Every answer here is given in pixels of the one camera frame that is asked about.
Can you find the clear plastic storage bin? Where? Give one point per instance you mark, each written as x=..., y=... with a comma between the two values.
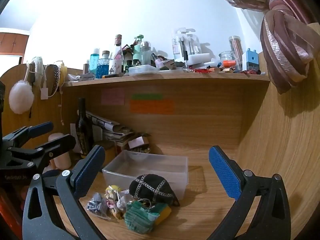
x=128, y=165

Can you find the tall clear jar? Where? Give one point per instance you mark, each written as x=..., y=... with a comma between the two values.
x=236, y=47

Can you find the braided headband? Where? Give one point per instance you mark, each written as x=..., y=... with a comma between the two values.
x=53, y=79

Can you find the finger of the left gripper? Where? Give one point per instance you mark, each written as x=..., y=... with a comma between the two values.
x=46, y=152
x=22, y=135

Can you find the pink striped curtain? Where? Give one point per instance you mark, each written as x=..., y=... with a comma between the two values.
x=289, y=43

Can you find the white illustrated cup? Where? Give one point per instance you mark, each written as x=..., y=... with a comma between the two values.
x=115, y=66

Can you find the mint green pump bottle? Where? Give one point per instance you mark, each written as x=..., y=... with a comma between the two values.
x=136, y=49

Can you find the white organizer with brushes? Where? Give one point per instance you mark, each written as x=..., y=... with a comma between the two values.
x=184, y=40

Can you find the white fluffy pompom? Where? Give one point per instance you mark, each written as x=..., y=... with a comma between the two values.
x=21, y=97

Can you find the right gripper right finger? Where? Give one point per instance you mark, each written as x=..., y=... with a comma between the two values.
x=272, y=218

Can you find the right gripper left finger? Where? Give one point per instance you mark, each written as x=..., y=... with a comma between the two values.
x=41, y=219

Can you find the green sticky note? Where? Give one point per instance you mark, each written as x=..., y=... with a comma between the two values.
x=147, y=96

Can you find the clear flat plastic box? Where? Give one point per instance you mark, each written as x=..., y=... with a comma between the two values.
x=142, y=69

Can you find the small white card box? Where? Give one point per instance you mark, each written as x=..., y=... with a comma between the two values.
x=137, y=142

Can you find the pink sticky note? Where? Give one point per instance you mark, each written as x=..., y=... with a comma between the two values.
x=113, y=97

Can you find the yellow felt ball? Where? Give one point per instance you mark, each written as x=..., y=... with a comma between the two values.
x=113, y=188

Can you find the stack of newspapers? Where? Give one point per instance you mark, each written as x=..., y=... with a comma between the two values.
x=111, y=130

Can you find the dark wine bottle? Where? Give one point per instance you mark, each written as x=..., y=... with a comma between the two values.
x=84, y=130

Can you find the wooden desk shelf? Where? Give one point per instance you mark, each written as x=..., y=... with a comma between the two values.
x=172, y=76

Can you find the green knitted cloth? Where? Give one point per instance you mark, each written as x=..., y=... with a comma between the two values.
x=139, y=219

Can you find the blue pencil sharpener box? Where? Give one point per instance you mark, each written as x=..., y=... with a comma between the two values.
x=250, y=60

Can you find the black cap with chains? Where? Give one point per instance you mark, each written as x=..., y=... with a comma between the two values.
x=154, y=188

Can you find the orange sticky note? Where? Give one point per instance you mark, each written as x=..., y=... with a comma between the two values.
x=163, y=107

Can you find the bowl of pebbles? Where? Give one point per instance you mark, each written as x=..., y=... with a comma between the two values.
x=142, y=149

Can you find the floral patterned cloth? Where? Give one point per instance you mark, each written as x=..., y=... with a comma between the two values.
x=112, y=198

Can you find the white drawstring pouch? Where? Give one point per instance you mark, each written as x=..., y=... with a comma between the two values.
x=124, y=198

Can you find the teal liquid bottle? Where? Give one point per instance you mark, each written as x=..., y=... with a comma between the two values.
x=93, y=61

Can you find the yellow green sponge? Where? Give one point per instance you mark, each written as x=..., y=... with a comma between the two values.
x=162, y=210

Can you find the blue beads glass bottle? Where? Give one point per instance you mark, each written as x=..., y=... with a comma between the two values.
x=103, y=65

